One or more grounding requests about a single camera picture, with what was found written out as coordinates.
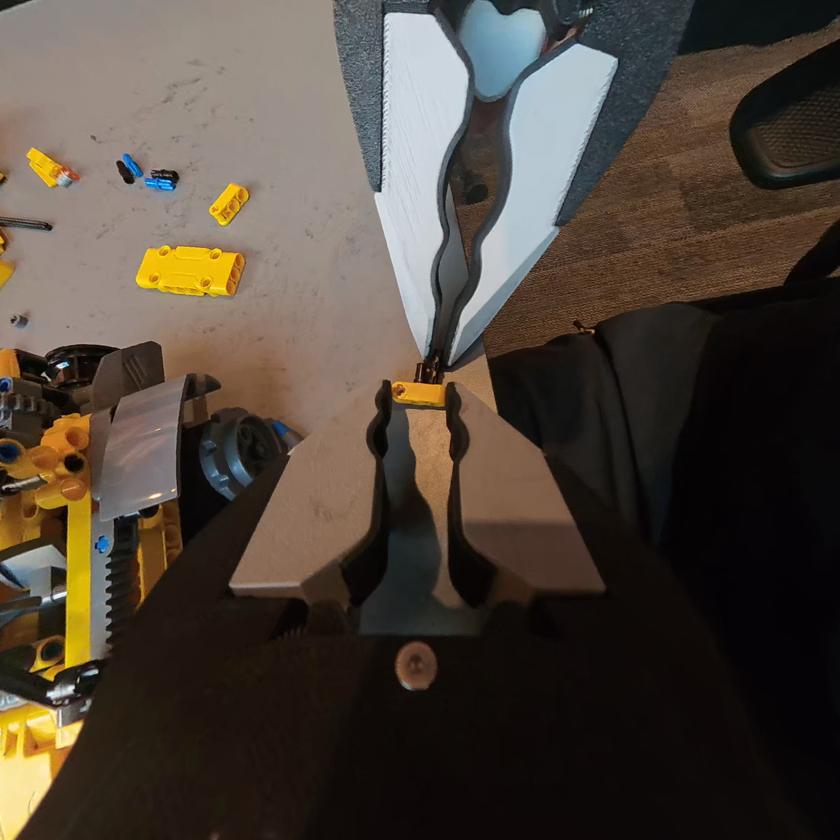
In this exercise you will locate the cluster of small brick pins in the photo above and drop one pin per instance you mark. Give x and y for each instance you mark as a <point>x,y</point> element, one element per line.
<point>161,184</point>

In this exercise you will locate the black brick axle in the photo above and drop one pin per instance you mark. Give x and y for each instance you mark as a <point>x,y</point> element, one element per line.
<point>26,223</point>

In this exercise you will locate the yellow rectangular brick panel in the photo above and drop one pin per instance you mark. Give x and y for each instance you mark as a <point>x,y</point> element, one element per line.
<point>190,270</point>

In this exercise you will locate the grey axle blue tips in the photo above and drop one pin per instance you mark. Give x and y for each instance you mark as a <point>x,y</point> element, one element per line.
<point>289,434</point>

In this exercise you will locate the small orange round stud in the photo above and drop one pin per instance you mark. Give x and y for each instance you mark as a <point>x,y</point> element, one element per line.
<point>69,177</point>

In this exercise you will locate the yellow grey brick vehicle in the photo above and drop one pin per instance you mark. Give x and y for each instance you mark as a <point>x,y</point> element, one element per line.
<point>141,446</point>

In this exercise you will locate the grey desk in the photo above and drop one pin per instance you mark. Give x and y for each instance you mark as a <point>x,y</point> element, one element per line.
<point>262,98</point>

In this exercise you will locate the black office chair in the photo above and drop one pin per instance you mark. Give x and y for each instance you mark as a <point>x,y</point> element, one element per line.
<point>476,191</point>

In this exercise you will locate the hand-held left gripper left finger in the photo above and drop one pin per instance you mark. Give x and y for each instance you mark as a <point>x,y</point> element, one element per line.
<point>308,518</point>

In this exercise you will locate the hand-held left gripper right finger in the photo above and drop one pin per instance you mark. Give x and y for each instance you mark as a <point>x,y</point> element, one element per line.
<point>525,518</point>

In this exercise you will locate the short yellow brick beam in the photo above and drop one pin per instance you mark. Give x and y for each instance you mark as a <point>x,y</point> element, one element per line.
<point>420,394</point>
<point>229,205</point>

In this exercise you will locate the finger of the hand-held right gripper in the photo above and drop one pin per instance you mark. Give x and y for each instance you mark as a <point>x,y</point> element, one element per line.
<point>544,164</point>
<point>413,131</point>

